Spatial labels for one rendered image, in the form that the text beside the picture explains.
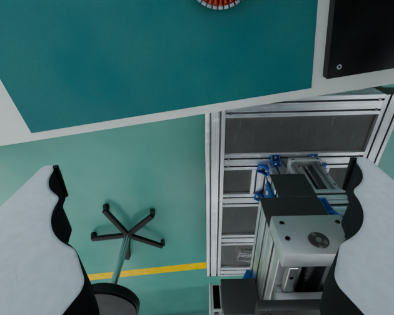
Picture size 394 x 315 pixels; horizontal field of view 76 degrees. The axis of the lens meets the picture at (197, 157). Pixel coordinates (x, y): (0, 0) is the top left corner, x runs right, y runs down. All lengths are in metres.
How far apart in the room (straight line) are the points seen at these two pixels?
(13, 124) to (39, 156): 1.06
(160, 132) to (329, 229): 1.07
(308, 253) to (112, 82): 0.47
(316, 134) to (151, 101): 0.92
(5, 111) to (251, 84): 0.52
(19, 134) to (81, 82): 0.21
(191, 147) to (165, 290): 1.48
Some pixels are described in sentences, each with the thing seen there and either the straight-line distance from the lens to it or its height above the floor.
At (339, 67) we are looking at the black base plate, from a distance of 0.56.
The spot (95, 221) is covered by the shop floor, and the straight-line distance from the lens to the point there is 1.96.
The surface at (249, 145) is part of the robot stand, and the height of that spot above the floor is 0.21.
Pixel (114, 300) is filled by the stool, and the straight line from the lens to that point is 1.53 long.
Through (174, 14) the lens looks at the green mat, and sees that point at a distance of 0.51.
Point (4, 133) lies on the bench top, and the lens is 0.71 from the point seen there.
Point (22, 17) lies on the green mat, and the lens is 0.59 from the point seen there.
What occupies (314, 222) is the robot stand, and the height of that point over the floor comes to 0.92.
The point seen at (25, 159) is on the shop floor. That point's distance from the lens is 1.80.
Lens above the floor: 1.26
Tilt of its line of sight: 58 degrees down
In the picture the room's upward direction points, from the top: 180 degrees clockwise
